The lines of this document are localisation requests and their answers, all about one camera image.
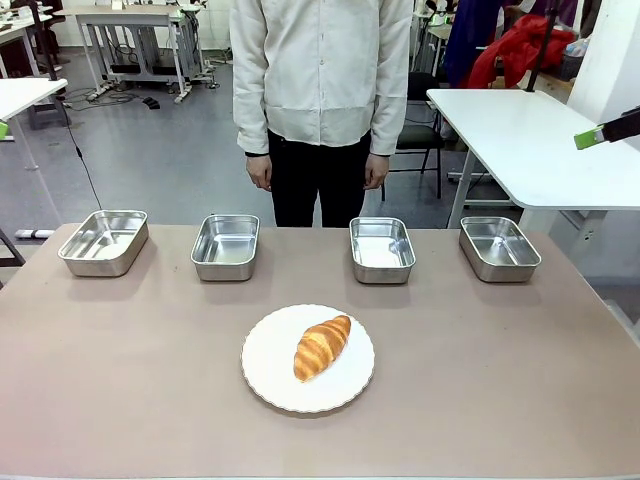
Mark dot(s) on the person's white shirt torso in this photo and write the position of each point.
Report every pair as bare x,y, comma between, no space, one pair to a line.
320,70

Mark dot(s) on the black wristband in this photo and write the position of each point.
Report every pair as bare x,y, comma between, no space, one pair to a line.
257,154

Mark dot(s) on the white table foot bar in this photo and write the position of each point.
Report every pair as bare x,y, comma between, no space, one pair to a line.
34,233

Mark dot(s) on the person's black trousers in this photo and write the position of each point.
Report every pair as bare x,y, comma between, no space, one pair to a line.
320,185

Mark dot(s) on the black upright pole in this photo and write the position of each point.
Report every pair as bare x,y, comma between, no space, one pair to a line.
542,45

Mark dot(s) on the person's left forearm white sleeve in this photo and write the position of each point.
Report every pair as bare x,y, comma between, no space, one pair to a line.
390,110

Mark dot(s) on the white floor power strip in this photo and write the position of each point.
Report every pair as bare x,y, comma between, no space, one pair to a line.
100,91

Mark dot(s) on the person's left hand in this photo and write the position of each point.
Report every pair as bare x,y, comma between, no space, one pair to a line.
376,172

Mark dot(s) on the large white side table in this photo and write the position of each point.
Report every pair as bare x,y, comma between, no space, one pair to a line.
520,145

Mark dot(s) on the black folding chair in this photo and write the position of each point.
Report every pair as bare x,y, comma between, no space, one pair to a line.
420,130

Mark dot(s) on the golden brown croissant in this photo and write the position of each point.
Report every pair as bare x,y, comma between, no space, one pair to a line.
320,347

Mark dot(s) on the dark blue hanging garment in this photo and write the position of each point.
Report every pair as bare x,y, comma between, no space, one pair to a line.
467,35

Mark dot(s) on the grey background workbench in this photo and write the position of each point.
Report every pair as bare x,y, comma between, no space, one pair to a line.
140,40

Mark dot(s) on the small white side table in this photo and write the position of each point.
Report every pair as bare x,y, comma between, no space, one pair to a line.
22,95

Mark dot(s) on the red cloth heap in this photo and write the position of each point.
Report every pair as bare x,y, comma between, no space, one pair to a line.
520,50

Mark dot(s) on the white scalloped round plate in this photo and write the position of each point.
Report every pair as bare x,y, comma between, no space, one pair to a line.
272,360

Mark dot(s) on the person's right forearm white sleeve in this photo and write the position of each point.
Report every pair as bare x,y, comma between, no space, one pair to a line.
250,110

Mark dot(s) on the person's right hand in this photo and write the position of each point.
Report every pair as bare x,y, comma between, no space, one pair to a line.
259,172

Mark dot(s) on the rectangular stainless steel container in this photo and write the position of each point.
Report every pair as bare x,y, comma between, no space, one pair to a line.
500,250
102,245
225,247
382,250

